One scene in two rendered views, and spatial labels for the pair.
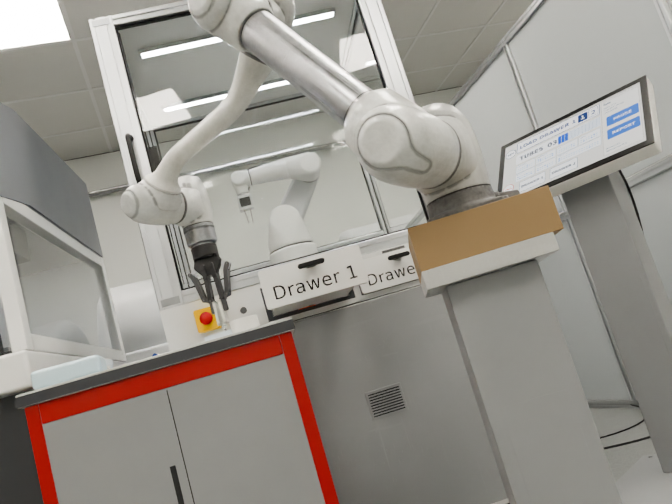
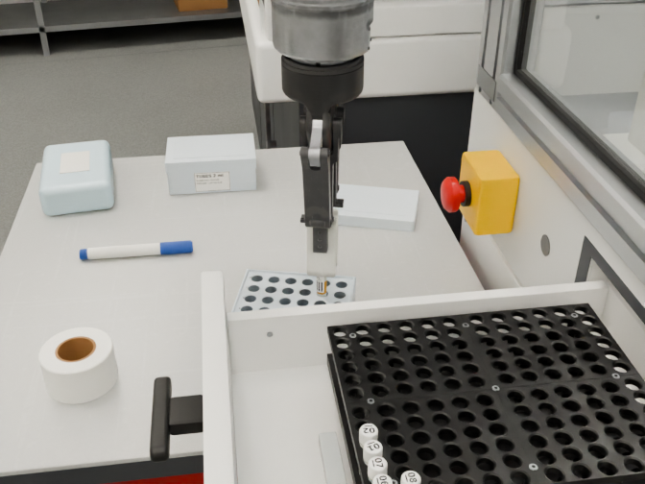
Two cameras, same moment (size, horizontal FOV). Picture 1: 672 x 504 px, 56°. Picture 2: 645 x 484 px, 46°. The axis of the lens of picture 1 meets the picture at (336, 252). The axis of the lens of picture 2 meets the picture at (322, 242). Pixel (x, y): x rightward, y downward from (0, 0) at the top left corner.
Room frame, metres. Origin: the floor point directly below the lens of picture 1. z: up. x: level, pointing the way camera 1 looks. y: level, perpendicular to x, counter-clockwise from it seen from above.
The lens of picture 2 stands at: (1.81, -0.30, 1.29)
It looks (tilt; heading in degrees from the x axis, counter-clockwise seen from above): 32 degrees down; 90
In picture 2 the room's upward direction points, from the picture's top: straight up
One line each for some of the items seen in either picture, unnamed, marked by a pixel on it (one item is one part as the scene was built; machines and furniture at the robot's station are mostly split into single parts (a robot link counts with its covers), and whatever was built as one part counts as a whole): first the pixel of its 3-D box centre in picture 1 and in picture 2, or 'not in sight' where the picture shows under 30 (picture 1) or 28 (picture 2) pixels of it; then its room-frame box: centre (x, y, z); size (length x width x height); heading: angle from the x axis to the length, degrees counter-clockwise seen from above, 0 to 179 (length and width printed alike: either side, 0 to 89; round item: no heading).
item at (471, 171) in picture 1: (442, 152); not in sight; (1.43, -0.30, 1.02); 0.18 x 0.16 x 0.22; 149
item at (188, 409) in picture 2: (310, 264); (179, 415); (1.72, 0.08, 0.91); 0.07 x 0.04 x 0.01; 98
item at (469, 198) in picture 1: (471, 205); not in sight; (1.44, -0.33, 0.89); 0.22 x 0.18 x 0.06; 85
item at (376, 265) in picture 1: (399, 266); not in sight; (2.10, -0.19, 0.87); 0.29 x 0.02 x 0.11; 98
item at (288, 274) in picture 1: (313, 276); (221, 444); (1.74, 0.08, 0.87); 0.29 x 0.02 x 0.11; 98
